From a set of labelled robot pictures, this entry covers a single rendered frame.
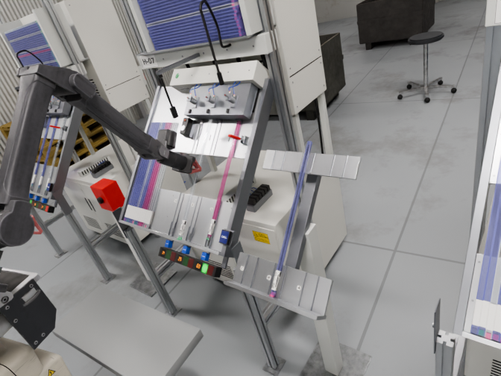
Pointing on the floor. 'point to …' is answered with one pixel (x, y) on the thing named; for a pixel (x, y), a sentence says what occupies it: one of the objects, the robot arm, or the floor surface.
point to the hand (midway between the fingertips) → (198, 168)
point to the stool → (426, 65)
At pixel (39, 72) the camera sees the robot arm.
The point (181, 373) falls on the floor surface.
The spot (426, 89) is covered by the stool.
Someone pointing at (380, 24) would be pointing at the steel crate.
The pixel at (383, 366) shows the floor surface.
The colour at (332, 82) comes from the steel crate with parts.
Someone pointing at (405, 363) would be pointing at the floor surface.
